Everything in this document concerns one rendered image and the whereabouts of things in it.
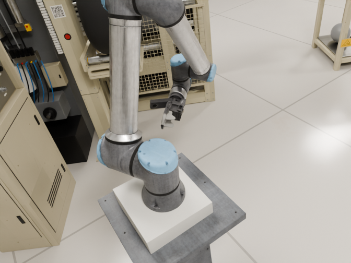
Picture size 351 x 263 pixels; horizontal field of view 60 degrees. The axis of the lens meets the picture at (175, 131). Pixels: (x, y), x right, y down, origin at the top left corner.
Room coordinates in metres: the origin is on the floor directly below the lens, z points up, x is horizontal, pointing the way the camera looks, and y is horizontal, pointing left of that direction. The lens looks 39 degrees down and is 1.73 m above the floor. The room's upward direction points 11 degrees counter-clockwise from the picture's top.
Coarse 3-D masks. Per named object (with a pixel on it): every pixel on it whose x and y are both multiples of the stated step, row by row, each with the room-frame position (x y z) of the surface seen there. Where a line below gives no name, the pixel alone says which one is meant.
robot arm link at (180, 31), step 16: (144, 0) 0.99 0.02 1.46; (160, 0) 0.99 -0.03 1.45; (176, 0) 1.01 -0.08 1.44; (160, 16) 0.99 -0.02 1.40; (176, 16) 1.00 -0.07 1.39; (176, 32) 1.05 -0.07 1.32; (192, 32) 1.12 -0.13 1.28; (192, 48) 1.13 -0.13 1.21; (192, 64) 1.20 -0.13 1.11; (208, 64) 1.26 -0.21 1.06; (208, 80) 1.26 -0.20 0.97
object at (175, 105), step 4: (172, 96) 1.29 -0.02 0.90; (176, 96) 1.28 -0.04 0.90; (180, 96) 1.28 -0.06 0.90; (176, 100) 1.29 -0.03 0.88; (180, 100) 1.27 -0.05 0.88; (184, 100) 1.27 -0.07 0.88; (172, 104) 1.22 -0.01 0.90; (176, 104) 1.22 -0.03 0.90; (180, 104) 1.22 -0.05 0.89; (184, 104) 1.26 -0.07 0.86; (172, 108) 1.20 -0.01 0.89; (176, 108) 1.20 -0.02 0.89; (180, 108) 1.20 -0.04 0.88; (168, 112) 1.20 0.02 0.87; (172, 112) 1.19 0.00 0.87; (176, 112) 1.18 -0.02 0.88; (180, 112) 1.17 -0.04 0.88; (176, 116) 1.19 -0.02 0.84; (180, 116) 1.19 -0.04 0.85; (176, 120) 1.19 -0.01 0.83
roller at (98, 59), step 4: (96, 56) 1.90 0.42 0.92; (100, 56) 1.89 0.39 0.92; (104, 56) 1.88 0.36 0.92; (108, 56) 1.88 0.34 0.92; (88, 60) 1.88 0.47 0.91; (92, 60) 1.88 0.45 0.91; (96, 60) 1.88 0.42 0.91; (100, 60) 1.88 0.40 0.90; (104, 60) 1.87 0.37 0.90; (108, 60) 1.87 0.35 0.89
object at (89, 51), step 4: (88, 40) 2.14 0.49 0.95; (88, 44) 2.06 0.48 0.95; (88, 48) 2.01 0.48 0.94; (92, 48) 2.11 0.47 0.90; (84, 52) 1.94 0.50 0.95; (88, 52) 1.98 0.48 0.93; (92, 52) 2.07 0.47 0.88; (80, 56) 1.88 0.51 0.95; (84, 56) 1.87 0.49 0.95; (88, 56) 1.95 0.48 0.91; (92, 56) 2.04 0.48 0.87; (80, 60) 1.85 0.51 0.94; (84, 60) 1.85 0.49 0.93; (84, 64) 1.85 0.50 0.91; (88, 64) 1.88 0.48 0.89; (84, 68) 1.85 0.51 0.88
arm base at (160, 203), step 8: (144, 192) 0.84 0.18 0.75; (176, 192) 0.80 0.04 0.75; (184, 192) 0.83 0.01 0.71; (144, 200) 0.82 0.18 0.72; (152, 200) 0.79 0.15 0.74; (160, 200) 0.78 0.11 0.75; (168, 200) 0.78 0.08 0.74; (176, 200) 0.79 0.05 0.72; (152, 208) 0.78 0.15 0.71; (160, 208) 0.77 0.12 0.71; (168, 208) 0.77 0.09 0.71; (176, 208) 0.78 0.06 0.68
